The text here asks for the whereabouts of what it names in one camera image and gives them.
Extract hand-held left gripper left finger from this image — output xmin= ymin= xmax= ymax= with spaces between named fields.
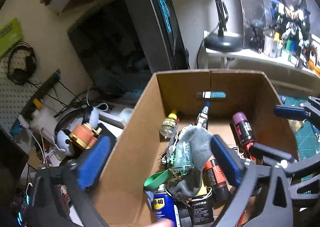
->
xmin=26 ymin=136 xmax=117 ymax=227

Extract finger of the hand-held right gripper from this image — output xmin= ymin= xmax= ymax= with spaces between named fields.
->
xmin=252 ymin=142 xmax=295 ymax=168
xmin=274 ymin=105 xmax=310 ymax=120

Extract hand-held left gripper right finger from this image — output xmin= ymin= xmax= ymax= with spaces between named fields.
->
xmin=211 ymin=135 xmax=294 ymax=227

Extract black can red label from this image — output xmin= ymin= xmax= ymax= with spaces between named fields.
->
xmin=204 ymin=159 xmax=230 ymax=202

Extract grey sock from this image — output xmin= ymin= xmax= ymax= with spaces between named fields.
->
xmin=166 ymin=127 xmax=215 ymax=200

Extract brown cardboard box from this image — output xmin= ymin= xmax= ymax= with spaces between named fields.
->
xmin=92 ymin=68 xmax=299 ymax=227

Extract black spray can pink cap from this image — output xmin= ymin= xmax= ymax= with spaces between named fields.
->
xmin=231 ymin=112 xmax=257 ymax=160

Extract clear plastic container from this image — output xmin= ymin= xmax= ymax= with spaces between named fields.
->
xmin=174 ymin=142 xmax=195 ymax=170

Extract black bottle white label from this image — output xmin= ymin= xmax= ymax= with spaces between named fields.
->
xmin=187 ymin=192 xmax=215 ymax=226

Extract green strap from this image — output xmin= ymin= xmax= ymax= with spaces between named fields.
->
xmin=144 ymin=168 xmax=177 ymax=190

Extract glass bottle yellow cap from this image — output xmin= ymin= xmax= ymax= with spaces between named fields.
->
xmin=159 ymin=110 xmax=180 ymax=138

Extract blue yellow spray can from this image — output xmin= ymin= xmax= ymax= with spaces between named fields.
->
xmin=152 ymin=184 xmax=179 ymax=227

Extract green cutting mat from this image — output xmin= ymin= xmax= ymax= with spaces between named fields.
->
xmin=277 ymin=95 xmax=320 ymax=158

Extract orange gold cylinder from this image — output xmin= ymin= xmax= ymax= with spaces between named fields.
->
xmin=69 ymin=122 xmax=103 ymax=150

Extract white headphones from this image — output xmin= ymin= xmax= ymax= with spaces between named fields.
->
xmin=54 ymin=106 xmax=100 ymax=155

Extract white plastic box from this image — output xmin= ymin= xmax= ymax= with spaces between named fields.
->
xmin=99 ymin=107 xmax=135 ymax=130

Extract dog print paper bucket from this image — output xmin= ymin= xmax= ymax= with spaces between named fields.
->
xmin=307 ymin=35 xmax=320 ymax=78

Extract green bottle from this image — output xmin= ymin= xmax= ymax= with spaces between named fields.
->
xmin=285 ymin=40 xmax=298 ymax=64

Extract white shelf riser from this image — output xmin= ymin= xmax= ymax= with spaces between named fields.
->
xmin=204 ymin=30 xmax=320 ymax=88

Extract clear bottle white label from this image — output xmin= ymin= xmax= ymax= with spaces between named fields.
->
xmin=264 ymin=30 xmax=277 ymax=58

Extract white jug yellow cap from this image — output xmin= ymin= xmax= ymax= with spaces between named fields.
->
xmin=31 ymin=98 xmax=54 ymax=130

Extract small bottle yellow cap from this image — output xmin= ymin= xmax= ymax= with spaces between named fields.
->
xmin=274 ymin=32 xmax=283 ymax=56

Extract white blue robot model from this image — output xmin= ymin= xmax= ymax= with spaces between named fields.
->
xmin=269 ymin=0 xmax=313 ymax=68

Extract black power strip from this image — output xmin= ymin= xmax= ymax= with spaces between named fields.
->
xmin=26 ymin=68 xmax=62 ymax=110

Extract black desk lamp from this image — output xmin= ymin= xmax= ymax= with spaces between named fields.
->
xmin=204 ymin=0 xmax=244 ymax=53

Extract white pegboard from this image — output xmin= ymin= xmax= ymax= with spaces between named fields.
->
xmin=0 ymin=47 xmax=50 ymax=128

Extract black headphones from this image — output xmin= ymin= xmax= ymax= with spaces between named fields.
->
xmin=7 ymin=42 xmax=37 ymax=86

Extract black computer tower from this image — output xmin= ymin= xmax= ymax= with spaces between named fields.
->
xmin=67 ymin=0 xmax=189 ymax=98

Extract lime green box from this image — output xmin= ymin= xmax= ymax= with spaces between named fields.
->
xmin=0 ymin=17 xmax=24 ymax=58

